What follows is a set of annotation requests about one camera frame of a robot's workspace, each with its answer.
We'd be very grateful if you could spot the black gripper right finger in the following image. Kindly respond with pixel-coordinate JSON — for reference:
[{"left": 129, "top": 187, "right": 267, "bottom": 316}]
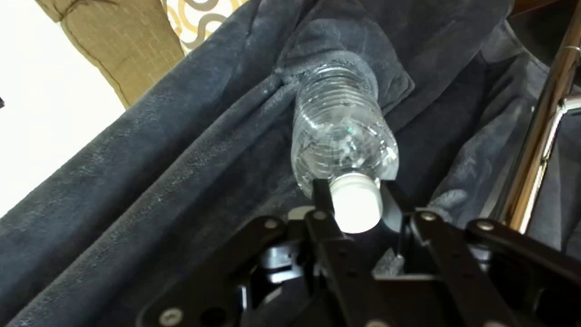
[{"left": 380, "top": 180, "right": 581, "bottom": 327}]

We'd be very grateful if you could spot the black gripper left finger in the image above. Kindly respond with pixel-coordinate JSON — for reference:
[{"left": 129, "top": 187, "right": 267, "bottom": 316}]
[{"left": 137, "top": 178, "right": 389, "bottom": 327}]

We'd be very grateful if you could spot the clear plastic water bottle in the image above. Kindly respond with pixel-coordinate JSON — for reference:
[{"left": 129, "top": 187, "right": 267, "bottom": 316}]
[{"left": 289, "top": 51, "right": 402, "bottom": 236}]

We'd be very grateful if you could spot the metal rack rod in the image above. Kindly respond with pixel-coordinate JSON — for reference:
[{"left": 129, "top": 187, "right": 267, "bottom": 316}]
[{"left": 496, "top": 0, "right": 581, "bottom": 236}]

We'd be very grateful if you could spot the dark plush bathrobe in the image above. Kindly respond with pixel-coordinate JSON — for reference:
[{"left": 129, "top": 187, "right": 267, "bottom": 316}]
[{"left": 0, "top": 0, "right": 581, "bottom": 327}]

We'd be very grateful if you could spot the patterned ring print fabric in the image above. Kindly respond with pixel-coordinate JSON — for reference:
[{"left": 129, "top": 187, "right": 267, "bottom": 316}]
[{"left": 166, "top": 0, "right": 251, "bottom": 54}]

